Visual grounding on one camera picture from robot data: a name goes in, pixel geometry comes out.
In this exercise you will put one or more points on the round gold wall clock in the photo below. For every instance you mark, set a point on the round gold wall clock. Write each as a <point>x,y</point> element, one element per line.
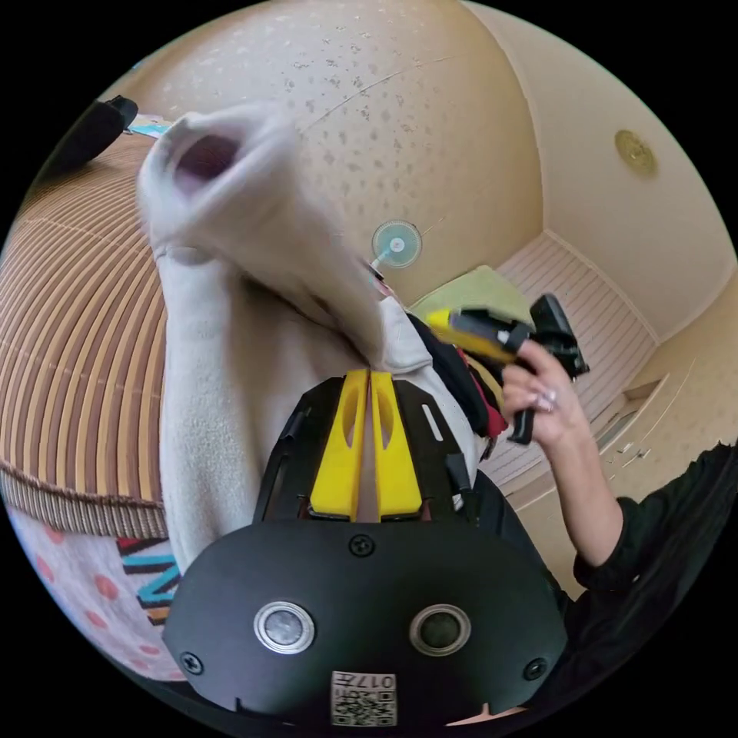
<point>635,151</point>

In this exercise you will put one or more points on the white long sleeve shirt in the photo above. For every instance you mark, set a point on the white long sleeve shirt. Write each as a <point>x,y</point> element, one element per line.
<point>230,346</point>

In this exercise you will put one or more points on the light blue standing fan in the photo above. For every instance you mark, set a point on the light blue standing fan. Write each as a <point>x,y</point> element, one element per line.
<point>396,244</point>

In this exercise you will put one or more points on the bed with woven striped mat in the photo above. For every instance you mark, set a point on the bed with woven striped mat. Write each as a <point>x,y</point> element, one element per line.
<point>75,346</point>

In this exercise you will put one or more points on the person's right hand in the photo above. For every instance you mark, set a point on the person's right hand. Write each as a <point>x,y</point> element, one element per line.
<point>548,403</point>

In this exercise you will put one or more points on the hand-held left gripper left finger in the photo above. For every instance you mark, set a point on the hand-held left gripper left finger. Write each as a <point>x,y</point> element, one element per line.
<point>337,461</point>

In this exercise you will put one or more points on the pile of clothes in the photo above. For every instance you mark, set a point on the pile of clothes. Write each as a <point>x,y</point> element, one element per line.
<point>467,386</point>

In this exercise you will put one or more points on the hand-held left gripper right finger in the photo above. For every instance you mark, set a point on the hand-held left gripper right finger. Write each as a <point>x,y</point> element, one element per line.
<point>395,467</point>

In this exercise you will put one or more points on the person's right forearm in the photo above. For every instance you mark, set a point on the person's right forearm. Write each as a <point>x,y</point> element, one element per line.
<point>582,496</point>

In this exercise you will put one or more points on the light green pillow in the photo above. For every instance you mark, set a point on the light green pillow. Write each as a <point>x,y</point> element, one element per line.
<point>478,291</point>

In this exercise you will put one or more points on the black bag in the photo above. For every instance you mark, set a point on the black bag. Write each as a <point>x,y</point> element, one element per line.
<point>92,135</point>

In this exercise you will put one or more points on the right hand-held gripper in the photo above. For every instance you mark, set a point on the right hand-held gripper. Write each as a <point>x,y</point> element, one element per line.
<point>556,334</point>

